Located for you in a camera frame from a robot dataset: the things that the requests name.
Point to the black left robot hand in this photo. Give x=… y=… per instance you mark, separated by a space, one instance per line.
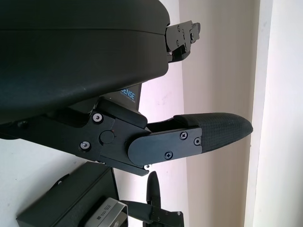
x=82 y=52

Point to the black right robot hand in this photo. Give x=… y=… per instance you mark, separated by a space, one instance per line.
x=154 y=189

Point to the small silver depth camera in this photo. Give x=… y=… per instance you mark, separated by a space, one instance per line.
x=106 y=212

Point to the black box base with insert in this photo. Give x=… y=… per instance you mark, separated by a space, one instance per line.
x=78 y=189

